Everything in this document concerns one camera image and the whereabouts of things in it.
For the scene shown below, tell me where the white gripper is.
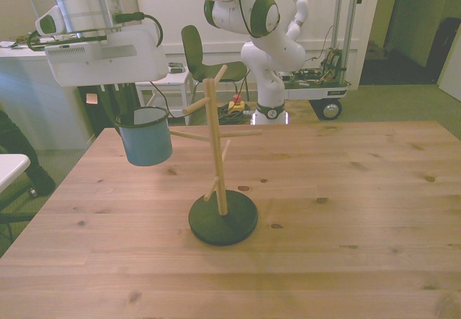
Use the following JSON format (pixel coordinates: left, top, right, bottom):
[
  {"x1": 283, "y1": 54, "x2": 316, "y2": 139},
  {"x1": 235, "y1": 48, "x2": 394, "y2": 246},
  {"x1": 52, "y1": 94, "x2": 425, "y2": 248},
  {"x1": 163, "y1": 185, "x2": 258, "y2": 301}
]
[{"x1": 44, "y1": 26, "x2": 168, "y2": 130}]

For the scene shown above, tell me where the light blue enamel mug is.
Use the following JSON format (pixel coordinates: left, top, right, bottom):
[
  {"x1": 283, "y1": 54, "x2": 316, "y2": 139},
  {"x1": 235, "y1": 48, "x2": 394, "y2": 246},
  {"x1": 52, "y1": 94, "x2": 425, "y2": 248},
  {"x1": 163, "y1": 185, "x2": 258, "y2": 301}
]
[{"x1": 114, "y1": 106, "x2": 174, "y2": 167}]

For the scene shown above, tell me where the wooden mug tree black base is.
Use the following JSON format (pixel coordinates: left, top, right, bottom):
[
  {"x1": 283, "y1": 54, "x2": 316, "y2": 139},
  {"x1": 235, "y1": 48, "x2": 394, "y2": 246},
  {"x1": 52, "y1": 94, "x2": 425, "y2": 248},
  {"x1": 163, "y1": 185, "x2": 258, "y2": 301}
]
[{"x1": 169, "y1": 64, "x2": 263, "y2": 247}]

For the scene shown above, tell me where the black box bin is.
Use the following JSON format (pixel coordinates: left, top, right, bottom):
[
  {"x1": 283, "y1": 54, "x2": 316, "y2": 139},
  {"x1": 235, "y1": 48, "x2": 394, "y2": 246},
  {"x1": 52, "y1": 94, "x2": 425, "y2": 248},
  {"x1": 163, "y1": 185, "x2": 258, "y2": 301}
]
[{"x1": 76, "y1": 84, "x2": 146, "y2": 138}]

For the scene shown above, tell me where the small white side table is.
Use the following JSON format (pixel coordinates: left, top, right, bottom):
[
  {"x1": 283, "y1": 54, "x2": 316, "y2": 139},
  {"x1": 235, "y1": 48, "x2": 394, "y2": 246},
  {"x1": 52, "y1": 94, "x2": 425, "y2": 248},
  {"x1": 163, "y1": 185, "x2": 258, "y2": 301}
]
[{"x1": 135, "y1": 69, "x2": 194, "y2": 127}]

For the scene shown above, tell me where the dark moulded chair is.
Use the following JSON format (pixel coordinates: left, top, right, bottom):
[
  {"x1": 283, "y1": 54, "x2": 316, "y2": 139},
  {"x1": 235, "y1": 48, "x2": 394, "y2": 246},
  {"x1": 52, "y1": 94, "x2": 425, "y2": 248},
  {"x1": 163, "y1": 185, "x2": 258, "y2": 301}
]
[{"x1": 180, "y1": 24, "x2": 254, "y2": 118}]

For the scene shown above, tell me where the white desk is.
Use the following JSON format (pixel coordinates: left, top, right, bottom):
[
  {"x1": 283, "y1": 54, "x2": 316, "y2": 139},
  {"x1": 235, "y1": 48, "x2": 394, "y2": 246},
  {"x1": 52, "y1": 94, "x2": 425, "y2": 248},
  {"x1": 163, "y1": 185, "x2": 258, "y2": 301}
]
[{"x1": 0, "y1": 37, "x2": 95, "y2": 151}]

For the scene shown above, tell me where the yellow emergency stop button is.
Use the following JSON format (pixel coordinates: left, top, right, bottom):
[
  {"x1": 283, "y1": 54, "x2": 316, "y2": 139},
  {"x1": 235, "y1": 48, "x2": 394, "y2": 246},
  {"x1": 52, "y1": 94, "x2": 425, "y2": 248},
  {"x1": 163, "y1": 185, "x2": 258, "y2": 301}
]
[{"x1": 228, "y1": 94, "x2": 246, "y2": 115}]

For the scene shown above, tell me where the white rounded table top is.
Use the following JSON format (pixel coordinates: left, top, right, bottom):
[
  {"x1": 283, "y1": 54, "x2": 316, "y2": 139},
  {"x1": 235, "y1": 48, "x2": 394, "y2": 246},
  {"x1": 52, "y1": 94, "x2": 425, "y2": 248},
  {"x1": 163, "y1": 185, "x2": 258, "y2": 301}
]
[{"x1": 0, "y1": 153, "x2": 31, "y2": 194}]

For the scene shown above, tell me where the wheeled equipment cart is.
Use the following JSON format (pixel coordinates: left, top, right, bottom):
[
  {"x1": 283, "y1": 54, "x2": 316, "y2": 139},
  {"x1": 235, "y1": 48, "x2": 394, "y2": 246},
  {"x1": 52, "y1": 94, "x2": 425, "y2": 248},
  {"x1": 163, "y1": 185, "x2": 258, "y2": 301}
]
[{"x1": 279, "y1": 0, "x2": 362, "y2": 122}]

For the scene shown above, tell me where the black camera stand pole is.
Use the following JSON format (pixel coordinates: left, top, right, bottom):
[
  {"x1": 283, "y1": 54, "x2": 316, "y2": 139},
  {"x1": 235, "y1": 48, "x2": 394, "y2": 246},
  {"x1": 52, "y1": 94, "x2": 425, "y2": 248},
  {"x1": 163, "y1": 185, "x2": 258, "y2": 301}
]
[{"x1": 122, "y1": 81, "x2": 148, "y2": 127}]

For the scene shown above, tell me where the black hanging cable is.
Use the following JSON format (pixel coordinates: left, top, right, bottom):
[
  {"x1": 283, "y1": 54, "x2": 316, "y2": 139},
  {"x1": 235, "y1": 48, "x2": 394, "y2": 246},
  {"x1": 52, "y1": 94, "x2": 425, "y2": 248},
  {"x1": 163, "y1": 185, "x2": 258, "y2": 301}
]
[{"x1": 148, "y1": 80, "x2": 189, "y2": 120}]

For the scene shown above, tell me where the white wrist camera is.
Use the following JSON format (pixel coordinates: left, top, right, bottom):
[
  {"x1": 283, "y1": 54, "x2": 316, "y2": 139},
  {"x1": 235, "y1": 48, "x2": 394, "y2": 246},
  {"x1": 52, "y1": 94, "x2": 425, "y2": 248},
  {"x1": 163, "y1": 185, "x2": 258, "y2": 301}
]
[{"x1": 45, "y1": 44, "x2": 89, "y2": 57}]

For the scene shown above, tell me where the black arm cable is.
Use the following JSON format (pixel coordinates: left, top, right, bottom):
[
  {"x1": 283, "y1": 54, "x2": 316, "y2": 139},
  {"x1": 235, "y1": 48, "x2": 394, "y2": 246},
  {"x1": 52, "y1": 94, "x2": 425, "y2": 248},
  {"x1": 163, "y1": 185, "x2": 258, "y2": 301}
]
[{"x1": 27, "y1": 0, "x2": 255, "y2": 52}]

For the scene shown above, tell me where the bundle of floor cables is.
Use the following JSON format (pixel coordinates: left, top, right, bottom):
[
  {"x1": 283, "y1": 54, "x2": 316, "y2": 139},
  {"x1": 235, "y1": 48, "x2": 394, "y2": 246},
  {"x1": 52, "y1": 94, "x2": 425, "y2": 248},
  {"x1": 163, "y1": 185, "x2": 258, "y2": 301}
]
[{"x1": 215, "y1": 102, "x2": 257, "y2": 126}]

